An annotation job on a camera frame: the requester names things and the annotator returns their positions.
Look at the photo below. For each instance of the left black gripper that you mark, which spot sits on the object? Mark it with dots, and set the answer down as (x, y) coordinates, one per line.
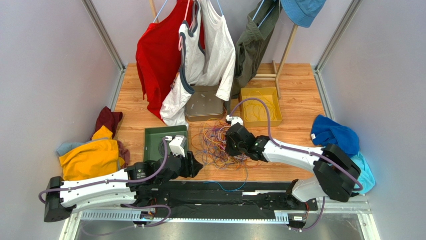
(191, 166)

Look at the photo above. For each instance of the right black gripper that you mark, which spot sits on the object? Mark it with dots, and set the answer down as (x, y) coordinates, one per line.
(233, 140)

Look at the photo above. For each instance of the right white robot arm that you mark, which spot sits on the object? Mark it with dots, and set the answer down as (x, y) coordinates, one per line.
(335, 174)

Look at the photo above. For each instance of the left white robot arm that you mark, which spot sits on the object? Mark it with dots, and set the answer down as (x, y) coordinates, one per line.
(124, 187)

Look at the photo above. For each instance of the yellow plastic tray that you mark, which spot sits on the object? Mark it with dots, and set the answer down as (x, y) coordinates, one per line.
(254, 113)

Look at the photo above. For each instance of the green plastic tray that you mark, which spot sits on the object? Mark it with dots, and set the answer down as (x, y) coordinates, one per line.
(154, 148)

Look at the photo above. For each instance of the wooden clothes rack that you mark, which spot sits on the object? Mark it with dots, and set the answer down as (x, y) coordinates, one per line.
(277, 70)

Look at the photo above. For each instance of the yellow cloth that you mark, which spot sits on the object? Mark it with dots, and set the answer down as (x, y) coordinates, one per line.
(96, 158)

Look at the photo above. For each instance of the dark blue towel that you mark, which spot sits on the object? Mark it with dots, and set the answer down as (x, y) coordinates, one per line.
(325, 131)

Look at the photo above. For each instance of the white hanging tank top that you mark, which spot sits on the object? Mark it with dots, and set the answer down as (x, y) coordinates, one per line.
(208, 58)

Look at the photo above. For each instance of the olive green hanging garment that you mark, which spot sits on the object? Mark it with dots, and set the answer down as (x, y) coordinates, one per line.
(253, 43)

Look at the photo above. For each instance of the grey blue cloth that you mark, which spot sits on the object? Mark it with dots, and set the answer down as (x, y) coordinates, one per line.
(67, 147)

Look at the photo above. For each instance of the red hanging shirt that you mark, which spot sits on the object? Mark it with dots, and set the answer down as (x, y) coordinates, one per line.
(158, 58)

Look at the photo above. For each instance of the cyan cloth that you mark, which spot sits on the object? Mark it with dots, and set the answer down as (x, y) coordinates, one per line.
(366, 177)

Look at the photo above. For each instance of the blue bucket hat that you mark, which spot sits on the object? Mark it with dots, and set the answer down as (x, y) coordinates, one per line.
(302, 12)

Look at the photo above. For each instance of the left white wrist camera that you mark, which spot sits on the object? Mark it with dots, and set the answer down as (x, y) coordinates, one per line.
(176, 145)

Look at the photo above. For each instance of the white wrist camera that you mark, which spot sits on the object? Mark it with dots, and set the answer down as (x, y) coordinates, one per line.
(176, 145)
(234, 120)

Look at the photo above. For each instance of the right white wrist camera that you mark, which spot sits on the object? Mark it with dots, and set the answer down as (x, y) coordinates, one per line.
(234, 120)

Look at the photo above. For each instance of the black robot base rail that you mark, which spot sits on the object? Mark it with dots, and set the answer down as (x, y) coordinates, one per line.
(221, 201)

